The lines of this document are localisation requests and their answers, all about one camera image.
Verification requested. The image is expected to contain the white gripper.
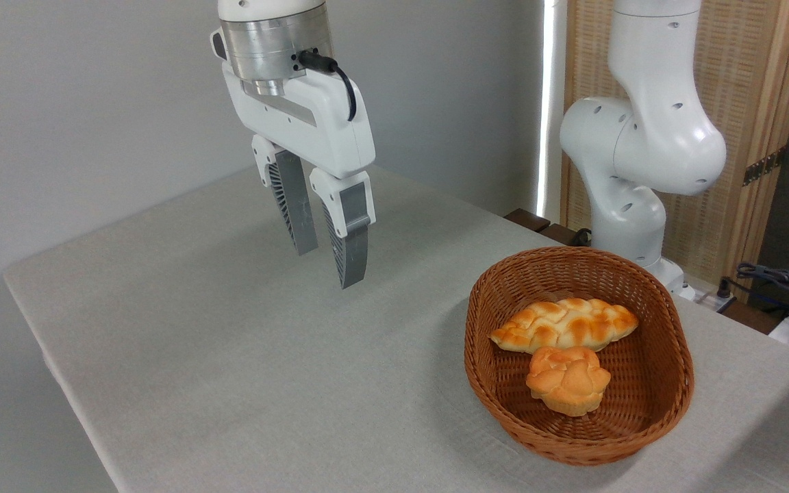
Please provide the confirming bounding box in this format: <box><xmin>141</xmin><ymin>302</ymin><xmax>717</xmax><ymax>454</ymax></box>
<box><xmin>211</xmin><ymin>27</ymin><xmax>377</xmax><ymax>290</ymax></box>

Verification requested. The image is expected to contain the round orange bread roll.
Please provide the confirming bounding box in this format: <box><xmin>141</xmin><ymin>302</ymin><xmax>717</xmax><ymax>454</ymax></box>
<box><xmin>526</xmin><ymin>346</ymin><xmax>612</xmax><ymax>418</ymax></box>

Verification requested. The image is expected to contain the long braided bread loaf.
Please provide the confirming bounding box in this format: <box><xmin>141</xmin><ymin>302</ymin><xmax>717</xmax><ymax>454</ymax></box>
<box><xmin>489</xmin><ymin>298</ymin><xmax>640</xmax><ymax>355</ymax></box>

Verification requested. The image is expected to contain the brown wicker basket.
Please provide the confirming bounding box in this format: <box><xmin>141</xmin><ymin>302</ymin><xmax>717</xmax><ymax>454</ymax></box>
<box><xmin>464</xmin><ymin>246</ymin><xmax>695</xmax><ymax>467</ymax></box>

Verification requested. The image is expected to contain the grey tablecloth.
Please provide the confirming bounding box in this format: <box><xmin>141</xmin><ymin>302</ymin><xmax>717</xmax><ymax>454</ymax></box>
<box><xmin>3</xmin><ymin>161</ymin><xmax>789</xmax><ymax>493</ymax></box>

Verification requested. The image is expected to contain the dark brown wooden block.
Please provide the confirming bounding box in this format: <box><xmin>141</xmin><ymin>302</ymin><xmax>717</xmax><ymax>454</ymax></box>
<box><xmin>538</xmin><ymin>223</ymin><xmax>592</xmax><ymax>247</ymax></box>
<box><xmin>504</xmin><ymin>208</ymin><xmax>551</xmax><ymax>233</ymax></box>

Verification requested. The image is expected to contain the white power strip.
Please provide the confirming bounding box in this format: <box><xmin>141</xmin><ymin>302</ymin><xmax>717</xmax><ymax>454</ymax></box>
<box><xmin>692</xmin><ymin>288</ymin><xmax>738</xmax><ymax>313</ymax></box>

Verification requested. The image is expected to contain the wooden woven folding screen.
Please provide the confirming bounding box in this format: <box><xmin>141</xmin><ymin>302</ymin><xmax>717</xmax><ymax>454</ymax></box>
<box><xmin>560</xmin><ymin>0</ymin><xmax>789</xmax><ymax>303</ymax></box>

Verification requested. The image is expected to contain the black screen hinge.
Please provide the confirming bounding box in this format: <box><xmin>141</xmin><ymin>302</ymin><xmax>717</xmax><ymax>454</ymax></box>
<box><xmin>742</xmin><ymin>147</ymin><xmax>787</xmax><ymax>187</ymax></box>

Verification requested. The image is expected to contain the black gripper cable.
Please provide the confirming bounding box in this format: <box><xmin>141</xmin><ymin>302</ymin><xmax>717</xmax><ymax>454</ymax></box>
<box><xmin>297</xmin><ymin>49</ymin><xmax>359</xmax><ymax>123</ymax></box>

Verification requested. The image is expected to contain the tangled grey cable bundle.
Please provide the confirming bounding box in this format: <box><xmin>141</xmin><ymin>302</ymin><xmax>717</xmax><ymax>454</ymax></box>
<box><xmin>736</xmin><ymin>262</ymin><xmax>789</xmax><ymax>324</ymax></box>

